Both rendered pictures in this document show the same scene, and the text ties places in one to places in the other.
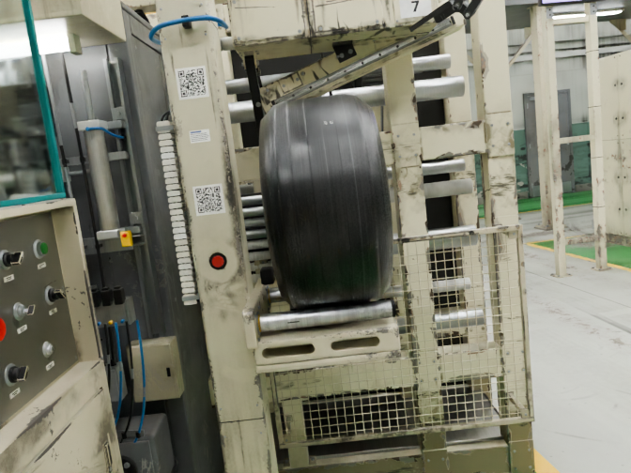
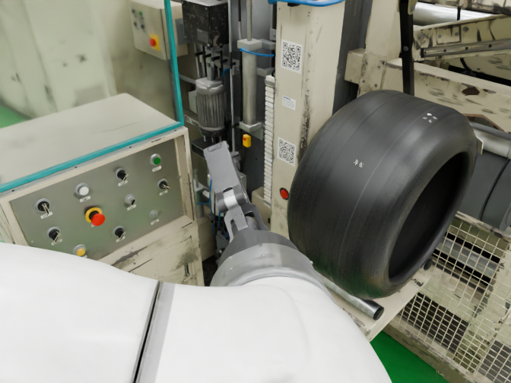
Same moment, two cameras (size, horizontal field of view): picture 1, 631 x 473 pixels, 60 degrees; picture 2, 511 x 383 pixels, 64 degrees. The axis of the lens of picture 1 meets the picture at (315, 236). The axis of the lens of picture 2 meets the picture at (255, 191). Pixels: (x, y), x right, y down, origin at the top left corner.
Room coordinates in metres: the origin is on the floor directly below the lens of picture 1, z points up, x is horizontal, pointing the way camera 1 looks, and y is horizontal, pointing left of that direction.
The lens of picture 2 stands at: (0.56, -0.46, 1.85)
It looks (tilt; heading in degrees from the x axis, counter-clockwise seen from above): 36 degrees down; 46
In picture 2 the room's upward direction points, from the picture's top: straight up
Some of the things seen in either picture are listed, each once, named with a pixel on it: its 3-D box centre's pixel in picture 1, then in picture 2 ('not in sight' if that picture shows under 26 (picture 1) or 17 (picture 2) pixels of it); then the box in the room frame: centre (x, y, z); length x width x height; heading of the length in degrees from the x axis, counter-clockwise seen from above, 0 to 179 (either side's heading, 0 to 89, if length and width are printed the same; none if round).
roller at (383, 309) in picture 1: (325, 315); (331, 280); (1.32, 0.00, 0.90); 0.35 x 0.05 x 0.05; 89
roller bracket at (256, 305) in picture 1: (259, 309); not in sight; (1.46, 0.18, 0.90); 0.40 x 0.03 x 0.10; 179
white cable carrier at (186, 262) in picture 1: (180, 213); (274, 146); (1.41, 0.34, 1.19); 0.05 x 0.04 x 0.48; 179
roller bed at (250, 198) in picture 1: (253, 237); not in sight; (1.84, 0.21, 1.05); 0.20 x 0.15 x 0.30; 89
